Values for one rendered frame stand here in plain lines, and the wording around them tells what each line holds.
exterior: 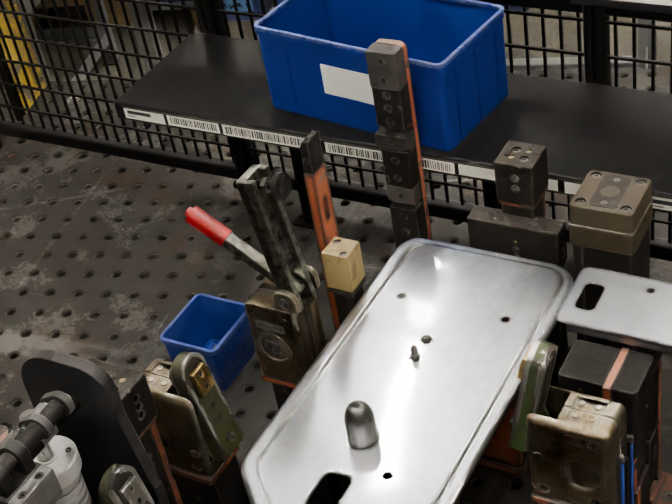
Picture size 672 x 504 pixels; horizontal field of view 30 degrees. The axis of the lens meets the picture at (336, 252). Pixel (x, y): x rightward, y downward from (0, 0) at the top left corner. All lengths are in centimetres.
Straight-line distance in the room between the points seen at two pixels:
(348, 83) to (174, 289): 54
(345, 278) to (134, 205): 88
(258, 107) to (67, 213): 61
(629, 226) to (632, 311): 11
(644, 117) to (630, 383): 44
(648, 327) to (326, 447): 37
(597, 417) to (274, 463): 33
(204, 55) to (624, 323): 86
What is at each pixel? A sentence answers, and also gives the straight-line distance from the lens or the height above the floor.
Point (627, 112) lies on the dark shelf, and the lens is 168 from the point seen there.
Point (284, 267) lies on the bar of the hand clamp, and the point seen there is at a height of 111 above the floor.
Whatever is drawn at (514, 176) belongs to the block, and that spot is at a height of 106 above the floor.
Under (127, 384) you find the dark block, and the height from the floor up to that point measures 112.
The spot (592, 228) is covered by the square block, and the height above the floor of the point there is 103.
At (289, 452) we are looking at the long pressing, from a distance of 131.
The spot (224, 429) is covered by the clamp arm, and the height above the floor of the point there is 101.
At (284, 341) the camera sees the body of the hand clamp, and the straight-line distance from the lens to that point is 143.
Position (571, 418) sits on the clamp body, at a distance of 124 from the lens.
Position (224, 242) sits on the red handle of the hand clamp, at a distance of 140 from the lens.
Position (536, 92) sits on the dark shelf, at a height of 103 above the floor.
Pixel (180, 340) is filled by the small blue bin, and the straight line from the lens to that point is 186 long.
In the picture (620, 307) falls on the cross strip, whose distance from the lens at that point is 142.
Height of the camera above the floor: 194
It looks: 37 degrees down
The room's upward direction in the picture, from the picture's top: 11 degrees counter-clockwise
